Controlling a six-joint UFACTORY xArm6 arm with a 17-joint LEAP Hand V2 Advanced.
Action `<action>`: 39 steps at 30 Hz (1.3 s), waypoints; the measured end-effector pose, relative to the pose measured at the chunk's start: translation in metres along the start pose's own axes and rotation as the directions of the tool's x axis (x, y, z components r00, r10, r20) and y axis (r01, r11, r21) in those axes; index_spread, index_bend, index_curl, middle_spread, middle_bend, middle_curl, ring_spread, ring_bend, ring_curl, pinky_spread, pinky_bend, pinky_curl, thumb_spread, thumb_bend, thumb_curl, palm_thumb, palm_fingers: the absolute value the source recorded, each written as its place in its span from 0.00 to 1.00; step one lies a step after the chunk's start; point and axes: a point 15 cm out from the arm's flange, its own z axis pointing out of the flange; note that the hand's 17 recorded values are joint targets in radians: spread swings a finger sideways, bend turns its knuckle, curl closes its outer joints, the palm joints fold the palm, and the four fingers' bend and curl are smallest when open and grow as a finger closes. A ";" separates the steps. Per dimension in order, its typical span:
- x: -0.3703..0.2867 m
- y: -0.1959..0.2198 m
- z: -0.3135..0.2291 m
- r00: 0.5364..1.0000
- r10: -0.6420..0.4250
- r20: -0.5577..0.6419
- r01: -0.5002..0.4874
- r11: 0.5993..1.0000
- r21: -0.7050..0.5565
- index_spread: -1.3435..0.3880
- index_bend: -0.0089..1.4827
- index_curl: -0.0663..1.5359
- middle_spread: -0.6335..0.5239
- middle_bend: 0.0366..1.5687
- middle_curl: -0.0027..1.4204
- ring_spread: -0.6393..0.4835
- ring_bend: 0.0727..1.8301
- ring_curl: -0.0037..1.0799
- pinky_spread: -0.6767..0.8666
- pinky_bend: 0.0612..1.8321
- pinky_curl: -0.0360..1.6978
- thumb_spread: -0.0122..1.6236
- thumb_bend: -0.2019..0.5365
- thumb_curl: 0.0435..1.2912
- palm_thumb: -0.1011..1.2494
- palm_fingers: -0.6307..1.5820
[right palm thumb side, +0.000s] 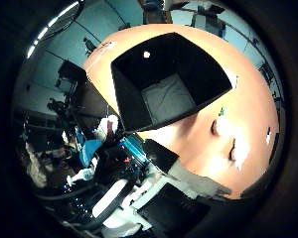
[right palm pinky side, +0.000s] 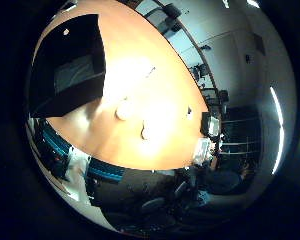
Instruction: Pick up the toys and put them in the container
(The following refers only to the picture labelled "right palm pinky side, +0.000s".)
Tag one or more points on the black fabric container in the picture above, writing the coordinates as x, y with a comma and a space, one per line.
68, 83

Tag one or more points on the blue padded strip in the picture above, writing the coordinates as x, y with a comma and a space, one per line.
105, 170

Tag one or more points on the dark computer monitor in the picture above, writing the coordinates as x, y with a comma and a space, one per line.
210, 125

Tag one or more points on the small pale toy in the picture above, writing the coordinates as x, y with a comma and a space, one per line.
145, 130

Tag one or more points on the light grey keyboard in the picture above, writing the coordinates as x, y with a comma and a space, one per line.
202, 150

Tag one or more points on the small white black object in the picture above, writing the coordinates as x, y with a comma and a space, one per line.
189, 112

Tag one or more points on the black boxy mounted device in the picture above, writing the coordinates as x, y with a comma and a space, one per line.
172, 10

